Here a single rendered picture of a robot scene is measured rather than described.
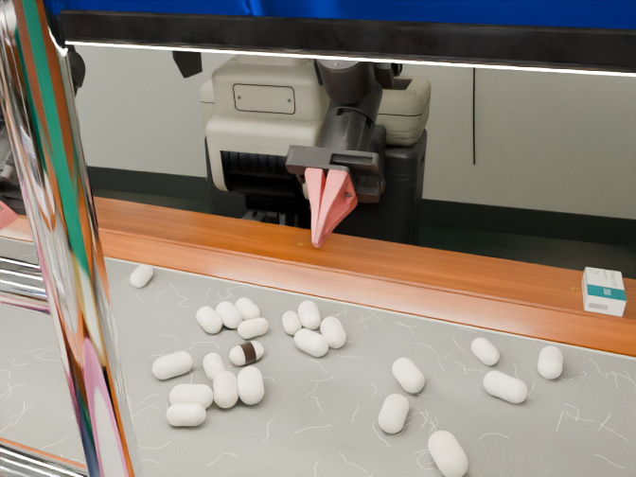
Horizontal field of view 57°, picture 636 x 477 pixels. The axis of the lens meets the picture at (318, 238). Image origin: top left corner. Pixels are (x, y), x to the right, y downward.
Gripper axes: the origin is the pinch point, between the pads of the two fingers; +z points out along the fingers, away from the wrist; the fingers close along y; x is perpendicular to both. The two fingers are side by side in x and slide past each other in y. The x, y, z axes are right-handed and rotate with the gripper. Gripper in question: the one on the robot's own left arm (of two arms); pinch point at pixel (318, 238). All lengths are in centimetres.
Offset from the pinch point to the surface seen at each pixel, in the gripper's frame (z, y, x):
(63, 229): 16.4, 3.8, -38.2
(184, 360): 16.1, -7.0, -6.5
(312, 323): 8.9, 1.7, 0.5
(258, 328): 10.9, -3.1, -1.1
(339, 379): 14.1, 6.3, -2.2
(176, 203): -77, -135, 174
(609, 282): -2.5, 29.2, 6.7
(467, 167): -108, -2, 167
